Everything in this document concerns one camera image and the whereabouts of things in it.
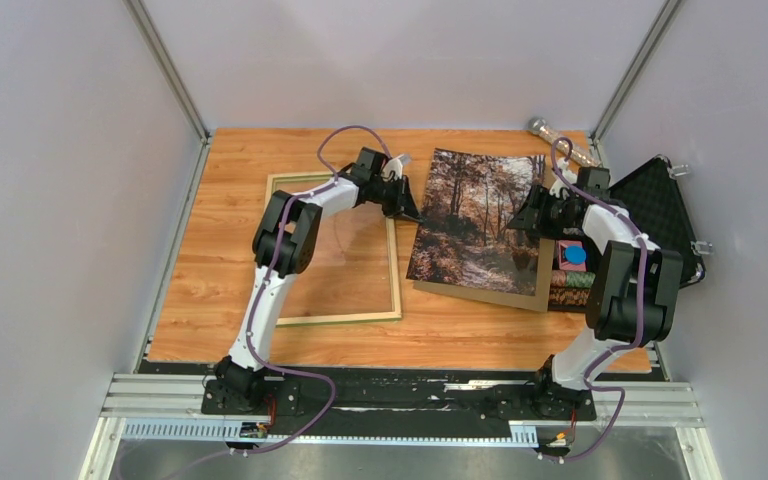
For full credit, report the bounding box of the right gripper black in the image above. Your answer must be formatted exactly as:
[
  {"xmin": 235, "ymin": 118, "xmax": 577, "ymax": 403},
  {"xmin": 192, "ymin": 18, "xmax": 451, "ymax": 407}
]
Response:
[{"xmin": 508, "ymin": 185, "xmax": 575, "ymax": 241}]

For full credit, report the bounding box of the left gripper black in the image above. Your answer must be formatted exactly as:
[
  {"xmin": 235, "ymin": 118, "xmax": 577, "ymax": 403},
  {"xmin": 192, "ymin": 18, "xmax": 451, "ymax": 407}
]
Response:
[{"xmin": 369, "ymin": 175, "xmax": 423, "ymax": 223}]

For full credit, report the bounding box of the autumn forest photo board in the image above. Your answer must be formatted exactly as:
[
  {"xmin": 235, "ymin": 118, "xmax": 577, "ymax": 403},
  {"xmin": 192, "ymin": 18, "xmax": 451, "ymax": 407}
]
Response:
[{"xmin": 406, "ymin": 146, "xmax": 548, "ymax": 298}]

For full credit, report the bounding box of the brown frame backing board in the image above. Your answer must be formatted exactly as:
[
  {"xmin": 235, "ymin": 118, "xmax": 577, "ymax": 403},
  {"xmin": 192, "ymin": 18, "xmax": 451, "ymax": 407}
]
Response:
[{"xmin": 413, "ymin": 158, "xmax": 558, "ymax": 314}]

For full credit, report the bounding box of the wooden picture frame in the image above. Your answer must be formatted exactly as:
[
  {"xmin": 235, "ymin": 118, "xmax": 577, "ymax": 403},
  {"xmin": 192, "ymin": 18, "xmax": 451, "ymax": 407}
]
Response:
[{"xmin": 251, "ymin": 170, "xmax": 404, "ymax": 329}]

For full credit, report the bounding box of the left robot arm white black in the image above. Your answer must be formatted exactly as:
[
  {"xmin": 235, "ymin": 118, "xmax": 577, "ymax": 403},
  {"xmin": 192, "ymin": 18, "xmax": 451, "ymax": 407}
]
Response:
[{"xmin": 203, "ymin": 148, "xmax": 420, "ymax": 413}]

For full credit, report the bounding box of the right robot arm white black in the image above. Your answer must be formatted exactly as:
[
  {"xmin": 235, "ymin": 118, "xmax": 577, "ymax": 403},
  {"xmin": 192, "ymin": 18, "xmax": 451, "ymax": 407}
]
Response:
[{"xmin": 508, "ymin": 167, "xmax": 683, "ymax": 419}]

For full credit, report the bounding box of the blue poker chip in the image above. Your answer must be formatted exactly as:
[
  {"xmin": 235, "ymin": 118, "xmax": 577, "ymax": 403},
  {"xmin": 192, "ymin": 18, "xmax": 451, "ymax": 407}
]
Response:
[{"xmin": 563, "ymin": 244, "xmax": 587, "ymax": 265}]

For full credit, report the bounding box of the silver glitter microphone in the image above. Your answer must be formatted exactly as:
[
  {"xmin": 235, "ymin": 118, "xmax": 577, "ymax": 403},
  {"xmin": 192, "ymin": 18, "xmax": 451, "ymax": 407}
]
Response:
[{"xmin": 526, "ymin": 117, "xmax": 602, "ymax": 170}]

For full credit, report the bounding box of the black poker chip case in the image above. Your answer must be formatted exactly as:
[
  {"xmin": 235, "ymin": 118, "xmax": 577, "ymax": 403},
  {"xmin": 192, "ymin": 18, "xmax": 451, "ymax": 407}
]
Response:
[{"xmin": 548, "ymin": 155, "xmax": 707, "ymax": 312}]

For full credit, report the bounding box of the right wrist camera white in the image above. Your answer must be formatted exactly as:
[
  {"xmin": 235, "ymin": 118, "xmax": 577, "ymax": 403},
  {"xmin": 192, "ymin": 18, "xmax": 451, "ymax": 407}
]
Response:
[{"xmin": 549, "ymin": 159, "xmax": 577, "ymax": 200}]

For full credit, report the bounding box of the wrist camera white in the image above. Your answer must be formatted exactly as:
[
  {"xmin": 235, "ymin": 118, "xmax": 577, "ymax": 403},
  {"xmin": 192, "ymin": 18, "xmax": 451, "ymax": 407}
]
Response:
[
  {"xmin": 381, "ymin": 154, "xmax": 412, "ymax": 182},
  {"xmin": 549, "ymin": 159, "xmax": 577, "ymax": 200}
]

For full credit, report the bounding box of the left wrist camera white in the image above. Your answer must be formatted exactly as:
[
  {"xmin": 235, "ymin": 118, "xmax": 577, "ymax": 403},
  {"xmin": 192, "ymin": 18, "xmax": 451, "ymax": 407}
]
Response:
[{"xmin": 381, "ymin": 154, "xmax": 412, "ymax": 182}]

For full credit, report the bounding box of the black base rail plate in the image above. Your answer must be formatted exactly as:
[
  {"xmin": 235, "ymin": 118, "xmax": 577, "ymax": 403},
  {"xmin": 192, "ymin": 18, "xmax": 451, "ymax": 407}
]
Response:
[{"xmin": 201, "ymin": 362, "xmax": 596, "ymax": 438}]

